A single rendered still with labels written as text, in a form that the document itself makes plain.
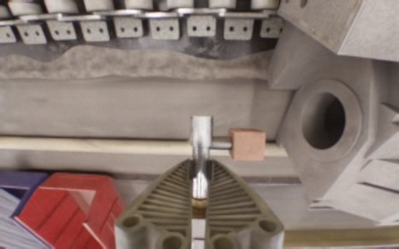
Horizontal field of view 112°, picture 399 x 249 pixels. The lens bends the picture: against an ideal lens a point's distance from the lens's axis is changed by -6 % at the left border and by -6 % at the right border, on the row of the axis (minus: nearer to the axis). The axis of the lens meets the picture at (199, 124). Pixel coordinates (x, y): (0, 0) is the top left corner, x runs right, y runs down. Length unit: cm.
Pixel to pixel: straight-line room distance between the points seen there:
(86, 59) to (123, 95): 10
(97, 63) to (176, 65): 16
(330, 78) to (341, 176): 13
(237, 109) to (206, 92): 8
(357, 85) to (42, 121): 62
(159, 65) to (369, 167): 35
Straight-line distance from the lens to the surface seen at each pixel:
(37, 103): 52
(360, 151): 23
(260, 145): 17
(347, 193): 30
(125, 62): 35
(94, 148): 45
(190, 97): 32
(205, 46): 32
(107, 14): 30
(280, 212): 70
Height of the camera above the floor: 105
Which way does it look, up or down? 59 degrees down
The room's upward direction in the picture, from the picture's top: 177 degrees counter-clockwise
